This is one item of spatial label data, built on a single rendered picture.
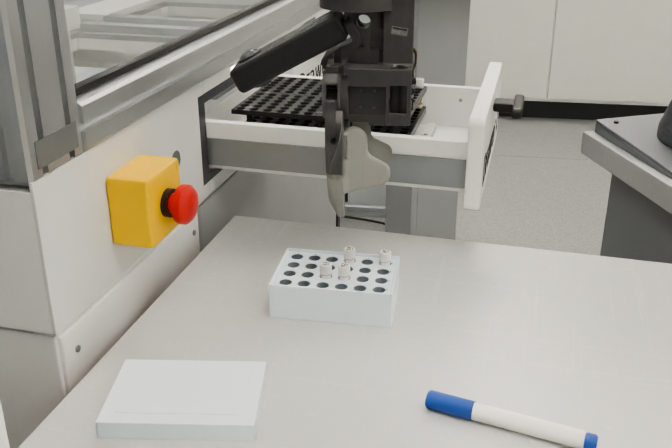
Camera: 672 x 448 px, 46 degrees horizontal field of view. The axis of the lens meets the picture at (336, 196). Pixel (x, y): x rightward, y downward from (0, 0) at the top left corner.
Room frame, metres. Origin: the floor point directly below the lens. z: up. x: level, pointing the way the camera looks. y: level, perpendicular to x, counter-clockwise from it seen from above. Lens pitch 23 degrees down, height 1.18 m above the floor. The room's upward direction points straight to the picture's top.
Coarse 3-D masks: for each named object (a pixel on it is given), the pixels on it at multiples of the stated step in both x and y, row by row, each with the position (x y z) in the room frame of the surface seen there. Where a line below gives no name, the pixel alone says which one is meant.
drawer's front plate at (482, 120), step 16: (496, 64) 1.08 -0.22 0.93; (496, 80) 0.99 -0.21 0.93; (480, 96) 0.91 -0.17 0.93; (496, 96) 1.01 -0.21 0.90; (480, 112) 0.85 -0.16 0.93; (496, 112) 1.04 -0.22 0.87; (480, 128) 0.82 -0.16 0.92; (480, 144) 0.82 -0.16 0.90; (480, 160) 0.82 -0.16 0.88; (480, 176) 0.82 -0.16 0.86; (464, 192) 0.82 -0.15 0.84; (480, 192) 0.83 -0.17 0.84; (464, 208) 0.83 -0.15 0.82
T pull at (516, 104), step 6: (516, 96) 0.97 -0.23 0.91; (522, 96) 0.97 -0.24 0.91; (498, 102) 0.95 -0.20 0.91; (504, 102) 0.95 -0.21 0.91; (510, 102) 0.95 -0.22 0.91; (516, 102) 0.95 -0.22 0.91; (522, 102) 0.95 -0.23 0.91; (498, 108) 0.94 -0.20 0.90; (504, 108) 0.94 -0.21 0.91; (510, 108) 0.94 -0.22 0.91; (516, 108) 0.92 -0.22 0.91; (522, 108) 0.93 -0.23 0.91; (516, 114) 0.92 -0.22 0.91
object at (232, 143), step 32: (224, 96) 1.04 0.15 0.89; (448, 96) 1.09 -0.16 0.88; (224, 128) 0.92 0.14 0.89; (256, 128) 0.91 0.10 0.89; (288, 128) 0.90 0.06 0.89; (320, 128) 0.90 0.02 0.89; (448, 128) 1.08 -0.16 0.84; (224, 160) 0.92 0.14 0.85; (256, 160) 0.90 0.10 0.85; (288, 160) 0.89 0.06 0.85; (320, 160) 0.88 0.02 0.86; (416, 160) 0.85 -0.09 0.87; (448, 160) 0.85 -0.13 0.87
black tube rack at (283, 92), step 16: (272, 80) 1.10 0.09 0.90; (288, 80) 1.10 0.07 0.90; (304, 80) 1.11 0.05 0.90; (320, 80) 1.10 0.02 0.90; (256, 96) 1.02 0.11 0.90; (272, 96) 1.02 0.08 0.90; (288, 96) 1.02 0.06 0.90; (304, 96) 1.02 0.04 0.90; (320, 96) 1.02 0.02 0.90; (240, 112) 0.95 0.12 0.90; (256, 112) 0.95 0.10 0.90; (272, 112) 0.94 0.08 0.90; (288, 112) 0.94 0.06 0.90; (304, 112) 0.94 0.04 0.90; (320, 112) 0.94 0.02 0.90; (416, 112) 1.04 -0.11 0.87; (384, 128) 0.97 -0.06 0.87; (400, 128) 0.97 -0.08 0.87; (416, 128) 0.99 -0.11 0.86
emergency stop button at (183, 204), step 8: (184, 184) 0.71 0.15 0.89; (176, 192) 0.70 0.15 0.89; (184, 192) 0.70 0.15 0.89; (192, 192) 0.71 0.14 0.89; (176, 200) 0.69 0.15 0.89; (184, 200) 0.70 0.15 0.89; (192, 200) 0.71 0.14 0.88; (168, 208) 0.70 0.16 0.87; (176, 208) 0.69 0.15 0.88; (184, 208) 0.69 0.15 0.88; (192, 208) 0.71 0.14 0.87; (176, 216) 0.69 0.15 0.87; (184, 216) 0.69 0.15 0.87; (192, 216) 0.71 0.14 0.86; (184, 224) 0.70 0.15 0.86
